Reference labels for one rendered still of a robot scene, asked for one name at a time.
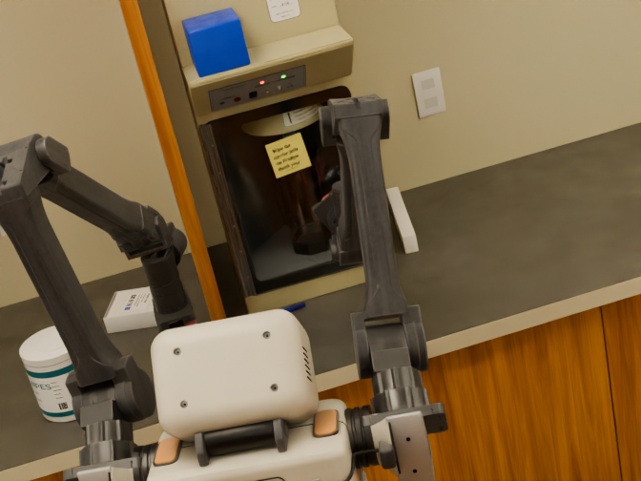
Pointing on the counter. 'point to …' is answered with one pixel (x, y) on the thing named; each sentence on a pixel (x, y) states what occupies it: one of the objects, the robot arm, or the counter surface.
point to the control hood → (320, 40)
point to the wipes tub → (49, 373)
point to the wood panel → (172, 156)
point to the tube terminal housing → (175, 10)
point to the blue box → (216, 42)
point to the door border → (228, 209)
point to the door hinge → (222, 208)
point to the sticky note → (288, 155)
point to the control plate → (258, 88)
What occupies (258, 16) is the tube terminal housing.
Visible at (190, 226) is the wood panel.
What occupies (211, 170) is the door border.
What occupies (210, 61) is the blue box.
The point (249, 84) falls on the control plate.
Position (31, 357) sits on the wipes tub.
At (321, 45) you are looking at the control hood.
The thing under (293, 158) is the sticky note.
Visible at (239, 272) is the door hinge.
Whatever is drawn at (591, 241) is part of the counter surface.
